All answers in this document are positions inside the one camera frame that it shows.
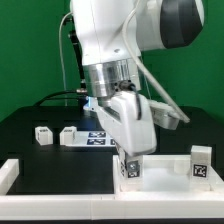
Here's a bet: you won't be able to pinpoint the white marker base plate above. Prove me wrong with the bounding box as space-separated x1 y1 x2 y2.
67 131 115 147

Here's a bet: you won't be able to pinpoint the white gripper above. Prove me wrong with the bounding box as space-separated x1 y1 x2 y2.
92 91 157 172

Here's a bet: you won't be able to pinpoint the camera on black mount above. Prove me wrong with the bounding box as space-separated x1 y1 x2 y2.
67 29 86 88

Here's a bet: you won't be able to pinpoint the black cables at base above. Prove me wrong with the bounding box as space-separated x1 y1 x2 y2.
33 87 89 108

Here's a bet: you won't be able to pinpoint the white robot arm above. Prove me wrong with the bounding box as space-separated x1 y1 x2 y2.
70 0 204 176

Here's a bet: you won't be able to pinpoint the white U-shaped obstacle fence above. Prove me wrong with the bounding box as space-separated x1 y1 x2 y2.
0 159 224 220

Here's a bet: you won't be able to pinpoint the white cable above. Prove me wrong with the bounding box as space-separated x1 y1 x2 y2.
58 11 75 107

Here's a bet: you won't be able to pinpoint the white square tabletop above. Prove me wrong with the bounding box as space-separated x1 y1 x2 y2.
113 155 224 193

